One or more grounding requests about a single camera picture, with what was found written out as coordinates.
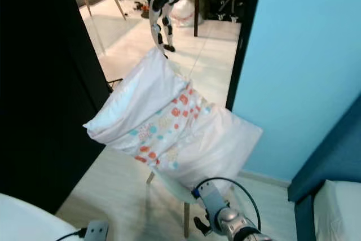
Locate white plastic bag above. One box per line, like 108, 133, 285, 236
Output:
170, 0, 197, 28

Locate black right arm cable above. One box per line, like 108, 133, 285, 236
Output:
192, 177, 262, 231

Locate white chair with wooden legs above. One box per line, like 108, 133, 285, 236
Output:
0, 193, 78, 241
145, 168, 197, 239

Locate white and black humanoid robot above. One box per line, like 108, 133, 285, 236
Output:
143, 0, 179, 59

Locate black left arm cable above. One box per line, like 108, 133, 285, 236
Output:
56, 228, 88, 241

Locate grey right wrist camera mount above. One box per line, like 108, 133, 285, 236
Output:
196, 181, 227, 219

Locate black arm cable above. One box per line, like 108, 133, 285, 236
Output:
56, 228, 88, 241
192, 177, 262, 231

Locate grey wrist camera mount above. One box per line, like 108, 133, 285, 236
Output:
84, 220, 110, 241
196, 181, 227, 219

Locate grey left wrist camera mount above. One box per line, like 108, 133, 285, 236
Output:
84, 220, 110, 241

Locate dark blue bed frame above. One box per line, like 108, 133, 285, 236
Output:
287, 93, 361, 241

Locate white pillow with coloured dots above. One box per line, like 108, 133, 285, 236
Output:
83, 47, 263, 195

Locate black door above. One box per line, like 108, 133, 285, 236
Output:
0, 0, 112, 214

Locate black door frame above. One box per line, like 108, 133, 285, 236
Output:
225, 0, 266, 111

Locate white mattress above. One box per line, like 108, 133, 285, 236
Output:
312, 179, 361, 241

